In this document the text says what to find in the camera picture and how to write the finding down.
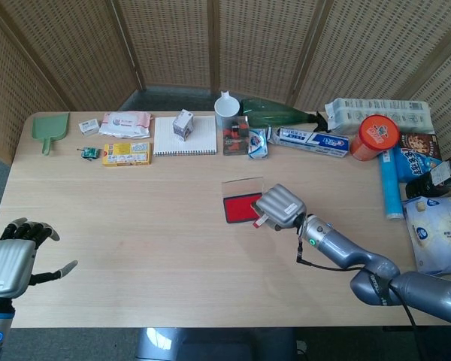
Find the white blue toothpaste box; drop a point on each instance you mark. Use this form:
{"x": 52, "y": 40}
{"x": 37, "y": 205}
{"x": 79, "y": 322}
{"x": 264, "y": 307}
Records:
{"x": 308, "y": 141}

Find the small green toy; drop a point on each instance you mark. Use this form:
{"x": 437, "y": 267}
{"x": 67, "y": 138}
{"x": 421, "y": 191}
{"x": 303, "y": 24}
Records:
{"x": 88, "y": 152}

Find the orange cylindrical can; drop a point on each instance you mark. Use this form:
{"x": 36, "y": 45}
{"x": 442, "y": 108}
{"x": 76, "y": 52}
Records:
{"x": 374, "y": 137}

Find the red ink pad clear lid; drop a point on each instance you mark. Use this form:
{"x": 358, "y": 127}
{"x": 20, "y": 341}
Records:
{"x": 238, "y": 210}

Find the blue white soap pack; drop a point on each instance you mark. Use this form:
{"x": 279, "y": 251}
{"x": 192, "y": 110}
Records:
{"x": 258, "y": 144}

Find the small red white stamp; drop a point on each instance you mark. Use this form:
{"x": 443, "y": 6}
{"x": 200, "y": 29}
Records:
{"x": 258, "y": 222}

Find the green plastic dustpan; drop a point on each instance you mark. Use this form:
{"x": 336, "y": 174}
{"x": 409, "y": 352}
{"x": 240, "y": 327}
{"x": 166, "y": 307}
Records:
{"x": 52, "y": 126}

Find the white tissue paper pack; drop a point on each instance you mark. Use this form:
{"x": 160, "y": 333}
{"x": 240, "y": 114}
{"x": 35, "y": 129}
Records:
{"x": 383, "y": 109}

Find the small white box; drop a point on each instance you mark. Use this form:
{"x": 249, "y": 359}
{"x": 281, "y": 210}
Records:
{"x": 88, "y": 126}

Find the small white purple carton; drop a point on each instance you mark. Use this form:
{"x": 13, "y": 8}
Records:
{"x": 183, "y": 126}

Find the black red clear box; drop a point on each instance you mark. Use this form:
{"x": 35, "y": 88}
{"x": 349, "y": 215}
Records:
{"x": 235, "y": 141}

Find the dark sauce bottle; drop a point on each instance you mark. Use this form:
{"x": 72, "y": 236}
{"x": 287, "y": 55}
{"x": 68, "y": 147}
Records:
{"x": 436, "y": 176}

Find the blue cylindrical tube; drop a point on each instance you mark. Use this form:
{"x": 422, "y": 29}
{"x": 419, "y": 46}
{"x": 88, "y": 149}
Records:
{"x": 391, "y": 188}

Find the pink white wet wipes pack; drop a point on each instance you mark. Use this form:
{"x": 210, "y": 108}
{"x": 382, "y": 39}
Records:
{"x": 125, "y": 124}

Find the wicker folding screen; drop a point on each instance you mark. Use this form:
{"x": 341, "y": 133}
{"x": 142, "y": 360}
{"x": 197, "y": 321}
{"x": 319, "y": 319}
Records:
{"x": 173, "y": 41}

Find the white spiral notebook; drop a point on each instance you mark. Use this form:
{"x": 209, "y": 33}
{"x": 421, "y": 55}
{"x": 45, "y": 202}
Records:
{"x": 203, "y": 139}

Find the green plastic bottle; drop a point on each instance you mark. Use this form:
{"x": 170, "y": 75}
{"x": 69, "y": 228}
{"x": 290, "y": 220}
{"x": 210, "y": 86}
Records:
{"x": 270, "y": 113}

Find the white blue bag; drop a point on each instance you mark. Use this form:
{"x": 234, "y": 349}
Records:
{"x": 439, "y": 237}

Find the white plastic cup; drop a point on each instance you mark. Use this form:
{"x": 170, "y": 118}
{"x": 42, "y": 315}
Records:
{"x": 226, "y": 111}

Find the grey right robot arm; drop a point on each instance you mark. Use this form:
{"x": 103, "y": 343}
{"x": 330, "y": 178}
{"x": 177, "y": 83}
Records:
{"x": 342, "y": 252}

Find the brown cookie box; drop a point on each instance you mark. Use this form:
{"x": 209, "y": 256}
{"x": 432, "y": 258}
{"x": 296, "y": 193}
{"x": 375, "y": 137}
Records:
{"x": 421, "y": 144}

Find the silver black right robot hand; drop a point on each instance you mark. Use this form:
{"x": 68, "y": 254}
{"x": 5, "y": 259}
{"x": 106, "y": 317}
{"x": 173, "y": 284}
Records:
{"x": 282, "y": 205}

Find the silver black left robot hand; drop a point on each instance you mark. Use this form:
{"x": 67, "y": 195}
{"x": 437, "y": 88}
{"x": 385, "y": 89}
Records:
{"x": 7, "y": 267}

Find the yellow flat box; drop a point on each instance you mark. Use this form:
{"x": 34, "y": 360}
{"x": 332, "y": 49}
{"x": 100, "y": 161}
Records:
{"x": 127, "y": 154}

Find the blue snack bag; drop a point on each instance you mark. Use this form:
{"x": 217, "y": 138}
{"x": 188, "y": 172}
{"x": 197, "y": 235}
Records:
{"x": 413, "y": 165}

